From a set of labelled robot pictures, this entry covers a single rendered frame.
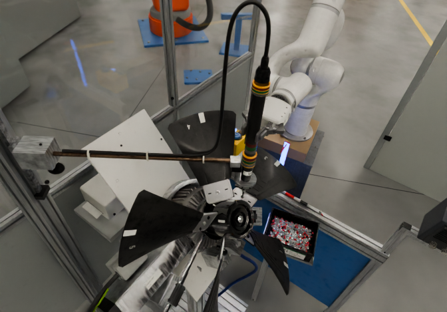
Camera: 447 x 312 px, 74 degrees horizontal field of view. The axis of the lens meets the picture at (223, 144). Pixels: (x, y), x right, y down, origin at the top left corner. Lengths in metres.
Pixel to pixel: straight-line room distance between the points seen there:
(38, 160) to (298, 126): 1.13
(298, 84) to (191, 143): 0.38
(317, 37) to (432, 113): 1.82
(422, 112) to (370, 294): 1.36
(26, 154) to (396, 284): 2.29
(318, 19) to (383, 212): 2.09
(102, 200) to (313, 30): 1.02
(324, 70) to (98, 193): 1.10
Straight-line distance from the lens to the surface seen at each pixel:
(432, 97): 2.64
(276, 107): 0.88
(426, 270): 2.71
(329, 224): 1.48
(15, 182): 1.12
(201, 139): 0.96
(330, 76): 1.38
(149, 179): 1.09
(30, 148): 1.00
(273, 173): 1.16
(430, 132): 2.78
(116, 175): 1.04
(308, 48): 0.99
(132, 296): 0.98
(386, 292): 2.47
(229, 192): 0.97
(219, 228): 0.95
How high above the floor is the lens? 2.03
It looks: 44 degrees down
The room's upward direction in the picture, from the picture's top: 4 degrees clockwise
